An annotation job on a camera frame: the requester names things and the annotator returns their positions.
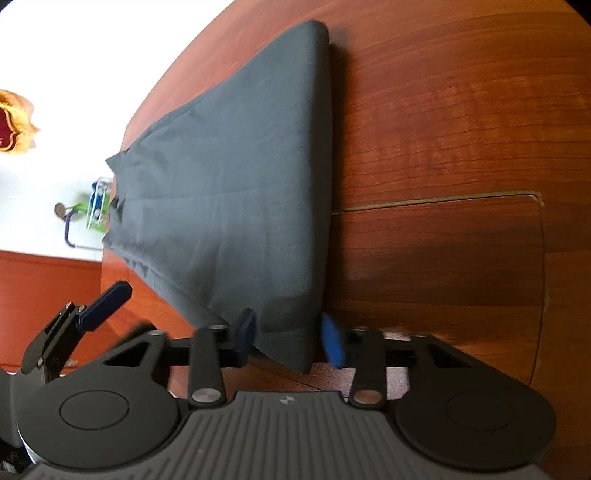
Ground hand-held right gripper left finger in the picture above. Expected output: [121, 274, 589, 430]
[99, 308, 258, 408]

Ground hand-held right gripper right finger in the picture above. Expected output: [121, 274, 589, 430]
[320, 313, 485, 409]

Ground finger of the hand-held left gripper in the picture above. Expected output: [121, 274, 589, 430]
[19, 281, 134, 384]

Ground dark grey pants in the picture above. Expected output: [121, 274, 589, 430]
[102, 19, 334, 376]

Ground green bag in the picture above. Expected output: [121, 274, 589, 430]
[69, 200, 112, 232]

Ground purple shopping trolley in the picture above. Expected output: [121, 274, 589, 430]
[64, 208, 106, 252]

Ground wooden table hatch cover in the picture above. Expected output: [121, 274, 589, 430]
[330, 191, 549, 388]

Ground small red gold-fringed banner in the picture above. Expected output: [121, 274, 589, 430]
[0, 89, 41, 158]

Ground white and blue wire rack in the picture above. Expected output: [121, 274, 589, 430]
[85, 176, 114, 229]

